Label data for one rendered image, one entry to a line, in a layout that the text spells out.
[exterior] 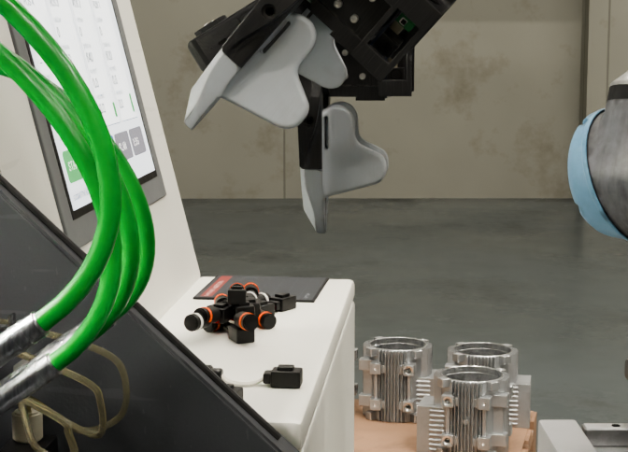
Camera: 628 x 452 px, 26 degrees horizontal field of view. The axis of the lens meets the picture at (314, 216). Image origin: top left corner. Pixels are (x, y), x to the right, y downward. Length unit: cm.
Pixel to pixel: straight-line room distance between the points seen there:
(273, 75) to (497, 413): 304
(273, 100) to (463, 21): 969
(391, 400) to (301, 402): 277
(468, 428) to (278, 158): 686
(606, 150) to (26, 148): 55
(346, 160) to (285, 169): 949
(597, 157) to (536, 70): 931
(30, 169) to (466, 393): 249
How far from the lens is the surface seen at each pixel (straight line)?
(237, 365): 144
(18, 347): 89
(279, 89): 75
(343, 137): 94
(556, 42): 1054
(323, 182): 94
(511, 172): 1055
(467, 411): 373
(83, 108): 86
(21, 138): 134
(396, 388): 406
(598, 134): 123
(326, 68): 83
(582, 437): 118
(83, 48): 162
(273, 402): 131
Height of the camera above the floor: 134
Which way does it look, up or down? 8 degrees down
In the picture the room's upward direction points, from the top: straight up
